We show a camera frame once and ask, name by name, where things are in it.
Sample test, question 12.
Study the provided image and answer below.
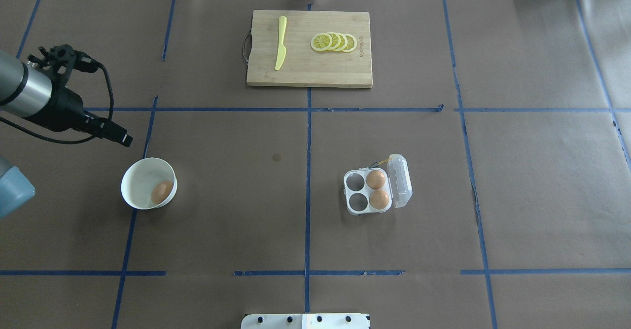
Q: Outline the brown egg in box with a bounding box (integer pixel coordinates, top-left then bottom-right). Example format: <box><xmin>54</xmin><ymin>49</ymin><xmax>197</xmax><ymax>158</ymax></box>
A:
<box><xmin>365</xmin><ymin>168</ymin><xmax>387</xmax><ymax>190</ymax></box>
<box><xmin>369</xmin><ymin>189</ymin><xmax>391</xmax><ymax>211</ymax></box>

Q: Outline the bamboo cutting board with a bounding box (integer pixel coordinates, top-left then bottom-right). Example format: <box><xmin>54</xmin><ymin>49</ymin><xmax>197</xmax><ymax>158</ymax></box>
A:
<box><xmin>246</xmin><ymin>10</ymin><xmax>373</xmax><ymax>88</ymax></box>

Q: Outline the clear plastic egg box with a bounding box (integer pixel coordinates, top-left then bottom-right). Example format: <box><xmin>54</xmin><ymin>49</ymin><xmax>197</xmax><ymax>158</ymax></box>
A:
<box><xmin>343</xmin><ymin>154</ymin><xmax>413</xmax><ymax>216</ymax></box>

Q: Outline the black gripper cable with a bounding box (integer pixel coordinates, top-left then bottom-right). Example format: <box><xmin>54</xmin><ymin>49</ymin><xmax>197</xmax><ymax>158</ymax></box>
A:
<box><xmin>0</xmin><ymin>63</ymin><xmax>115</xmax><ymax>145</ymax></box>

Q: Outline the yellow green rubber band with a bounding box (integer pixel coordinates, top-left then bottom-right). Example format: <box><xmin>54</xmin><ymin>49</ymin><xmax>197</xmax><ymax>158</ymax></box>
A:
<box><xmin>367</xmin><ymin>158</ymin><xmax>390</xmax><ymax>169</ymax></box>

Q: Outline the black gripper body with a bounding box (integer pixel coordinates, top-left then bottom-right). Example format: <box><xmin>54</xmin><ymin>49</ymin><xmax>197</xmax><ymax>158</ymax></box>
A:
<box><xmin>30</xmin><ymin>88</ymin><xmax>106</xmax><ymax>133</ymax></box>

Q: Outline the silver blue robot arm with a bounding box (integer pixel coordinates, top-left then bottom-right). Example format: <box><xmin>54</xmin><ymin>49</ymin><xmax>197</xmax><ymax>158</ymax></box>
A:
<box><xmin>0</xmin><ymin>44</ymin><xmax>133</xmax><ymax>147</ymax></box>

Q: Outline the brown egg from bowl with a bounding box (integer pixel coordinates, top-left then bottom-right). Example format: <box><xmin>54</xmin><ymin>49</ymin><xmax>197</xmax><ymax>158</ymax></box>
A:
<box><xmin>149</xmin><ymin>181</ymin><xmax>175</xmax><ymax>205</ymax></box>

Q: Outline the white bowl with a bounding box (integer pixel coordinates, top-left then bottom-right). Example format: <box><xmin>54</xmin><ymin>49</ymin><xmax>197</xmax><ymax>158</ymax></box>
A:
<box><xmin>120</xmin><ymin>157</ymin><xmax>178</xmax><ymax>210</ymax></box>

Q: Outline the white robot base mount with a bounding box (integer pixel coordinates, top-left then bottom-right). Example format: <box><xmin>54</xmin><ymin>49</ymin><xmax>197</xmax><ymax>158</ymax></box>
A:
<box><xmin>241</xmin><ymin>313</ymin><xmax>371</xmax><ymax>329</ymax></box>

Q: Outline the brown egg in box front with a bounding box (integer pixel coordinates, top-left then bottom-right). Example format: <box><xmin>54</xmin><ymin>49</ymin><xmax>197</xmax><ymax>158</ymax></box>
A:
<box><xmin>369</xmin><ymin>189</ymin><xmax>391</xmax><ymax>211</ymax></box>

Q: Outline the brown egg in box rear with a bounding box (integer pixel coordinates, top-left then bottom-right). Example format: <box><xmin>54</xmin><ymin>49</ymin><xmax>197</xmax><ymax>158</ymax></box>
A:
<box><xmin>365</xmin><ymin>168</ymin><xmax>387</xmax><ymax>190</ymax></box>

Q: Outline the yellow plastic knife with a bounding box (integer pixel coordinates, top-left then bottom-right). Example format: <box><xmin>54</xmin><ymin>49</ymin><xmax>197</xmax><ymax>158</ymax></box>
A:
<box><xmin>275</xmin><ymin>16</ymin><xmax>287</xmax><ymax>71</ymax></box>

